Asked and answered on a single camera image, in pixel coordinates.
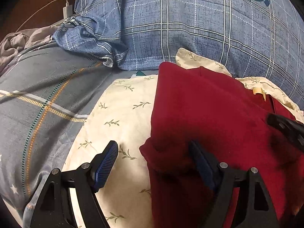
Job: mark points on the blue plaid pillow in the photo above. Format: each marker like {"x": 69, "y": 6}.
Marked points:
{"x": 261, "y": 38}

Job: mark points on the grey plaid blanket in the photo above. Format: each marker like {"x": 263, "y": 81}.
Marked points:
{"x": 47, "y": 94}

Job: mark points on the cream leaf print pillow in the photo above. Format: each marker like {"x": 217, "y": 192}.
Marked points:
{"x": 122, "y": 114}

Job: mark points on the grey crumpled cloth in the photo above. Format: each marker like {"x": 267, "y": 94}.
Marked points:
{"x": 15, "y": 43}

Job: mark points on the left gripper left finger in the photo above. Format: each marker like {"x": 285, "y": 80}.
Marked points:
{"x": 64, "y": 192}

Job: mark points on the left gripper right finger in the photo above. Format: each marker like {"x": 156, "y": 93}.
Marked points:
{"x": 240, "y": 197}

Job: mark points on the white charger with cable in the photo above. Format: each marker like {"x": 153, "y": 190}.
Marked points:
{"x": 67, "y": 11}

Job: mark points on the red fleece garment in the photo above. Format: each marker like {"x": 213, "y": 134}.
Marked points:
{"x": 227, "y": 120}

